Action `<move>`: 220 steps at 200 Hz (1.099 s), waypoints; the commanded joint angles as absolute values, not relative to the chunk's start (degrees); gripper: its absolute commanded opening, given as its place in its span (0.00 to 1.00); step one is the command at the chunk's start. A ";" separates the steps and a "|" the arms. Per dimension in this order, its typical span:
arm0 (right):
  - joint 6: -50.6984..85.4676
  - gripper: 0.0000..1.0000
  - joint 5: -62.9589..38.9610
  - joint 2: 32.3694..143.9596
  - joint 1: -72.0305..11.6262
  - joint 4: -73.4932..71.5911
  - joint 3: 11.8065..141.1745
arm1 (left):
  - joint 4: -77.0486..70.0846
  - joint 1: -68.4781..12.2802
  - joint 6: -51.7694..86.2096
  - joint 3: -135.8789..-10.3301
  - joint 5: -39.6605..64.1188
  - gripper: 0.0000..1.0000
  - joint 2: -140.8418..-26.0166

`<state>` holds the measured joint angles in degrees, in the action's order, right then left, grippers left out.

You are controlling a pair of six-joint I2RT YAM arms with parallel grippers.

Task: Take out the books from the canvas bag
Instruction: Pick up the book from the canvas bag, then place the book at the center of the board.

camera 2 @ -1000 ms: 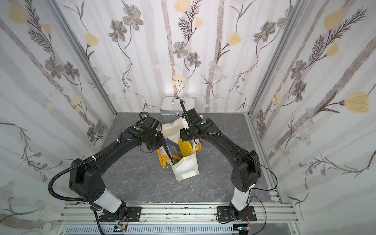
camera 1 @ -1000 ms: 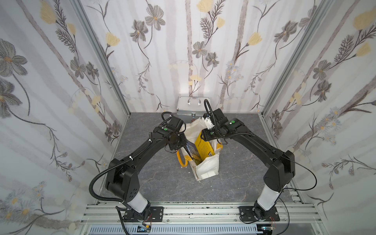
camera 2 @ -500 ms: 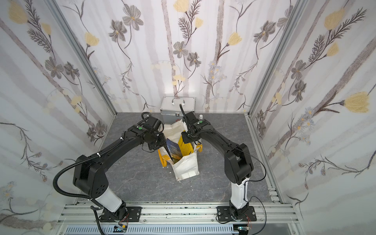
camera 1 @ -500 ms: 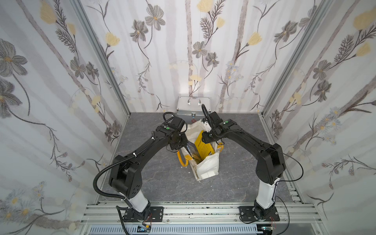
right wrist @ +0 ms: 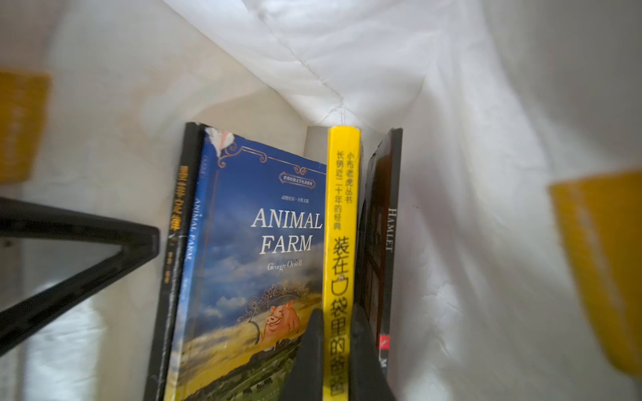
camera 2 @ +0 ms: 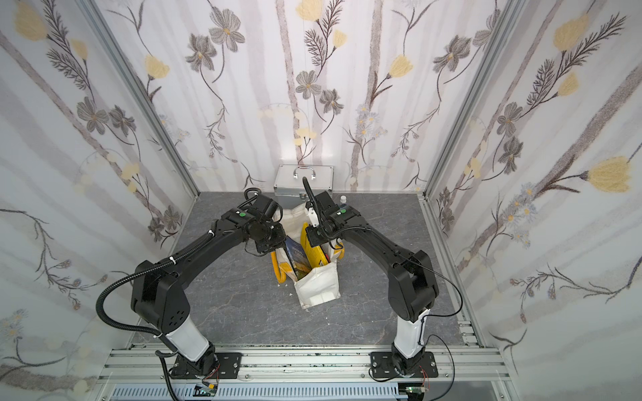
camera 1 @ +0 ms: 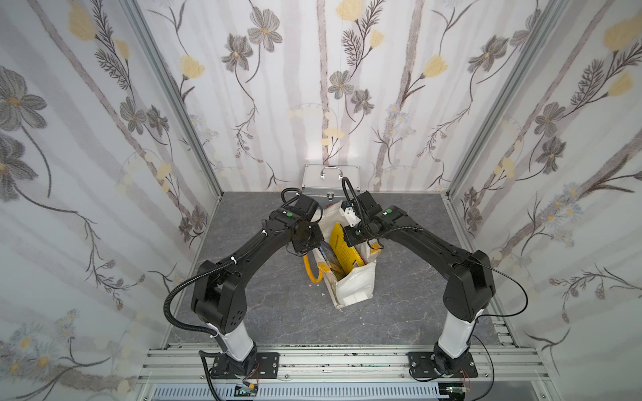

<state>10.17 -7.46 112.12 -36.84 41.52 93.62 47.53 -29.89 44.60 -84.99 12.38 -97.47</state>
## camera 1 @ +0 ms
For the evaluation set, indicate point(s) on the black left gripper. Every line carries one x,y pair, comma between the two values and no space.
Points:
311,238

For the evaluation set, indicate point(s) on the white canvas bag yellow handles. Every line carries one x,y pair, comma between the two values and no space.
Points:
322,265

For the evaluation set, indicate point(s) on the yellow paperback book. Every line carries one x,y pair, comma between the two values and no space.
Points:
348,257

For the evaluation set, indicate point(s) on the left green circuit board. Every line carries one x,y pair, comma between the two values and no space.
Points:
245,390

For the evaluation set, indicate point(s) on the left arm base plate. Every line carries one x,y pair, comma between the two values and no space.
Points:
258,366

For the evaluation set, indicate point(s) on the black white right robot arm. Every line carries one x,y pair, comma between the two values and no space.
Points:
470,286

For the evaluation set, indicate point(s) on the white slotted cable duct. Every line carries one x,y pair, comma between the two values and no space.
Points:
340,391

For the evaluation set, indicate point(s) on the green circuit board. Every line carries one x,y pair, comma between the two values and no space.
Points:
453,392
245,390

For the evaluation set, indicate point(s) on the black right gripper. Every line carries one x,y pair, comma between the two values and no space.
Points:
354,236

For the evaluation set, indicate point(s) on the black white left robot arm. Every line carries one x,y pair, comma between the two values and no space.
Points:
219,298

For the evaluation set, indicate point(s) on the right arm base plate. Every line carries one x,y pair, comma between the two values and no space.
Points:
429,366

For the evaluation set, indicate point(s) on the aluminium frame rail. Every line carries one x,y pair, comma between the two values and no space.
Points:
324,364

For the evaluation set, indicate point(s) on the silver aluminium case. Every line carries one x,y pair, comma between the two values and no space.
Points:
327,179

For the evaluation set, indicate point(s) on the right green circuit board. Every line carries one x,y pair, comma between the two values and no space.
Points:
453,392

